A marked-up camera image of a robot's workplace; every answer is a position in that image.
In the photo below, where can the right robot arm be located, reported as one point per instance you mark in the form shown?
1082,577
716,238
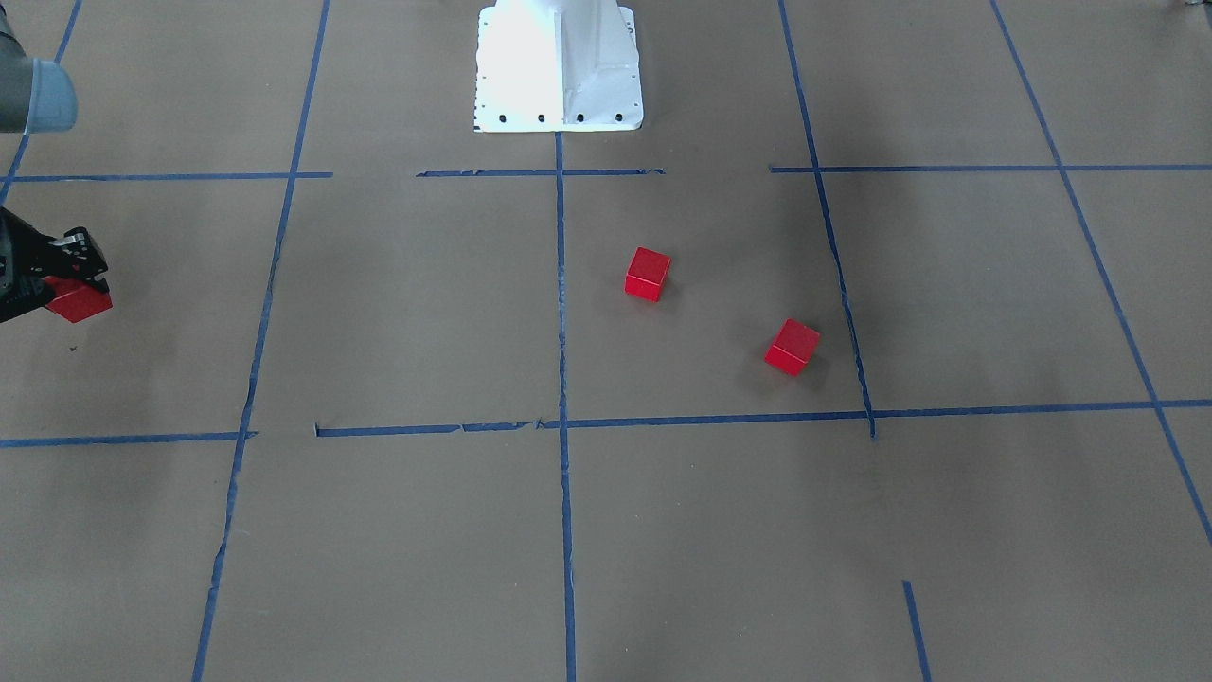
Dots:
38,97

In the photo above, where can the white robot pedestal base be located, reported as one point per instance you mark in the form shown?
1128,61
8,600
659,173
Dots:
554,66

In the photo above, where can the brown paper table cover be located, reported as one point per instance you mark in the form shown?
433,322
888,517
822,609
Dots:
372,404

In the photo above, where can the red cube block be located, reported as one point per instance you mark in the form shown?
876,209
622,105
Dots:
647,274
76,300
792,348

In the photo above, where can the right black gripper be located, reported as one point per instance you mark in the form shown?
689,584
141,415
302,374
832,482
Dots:
30,258

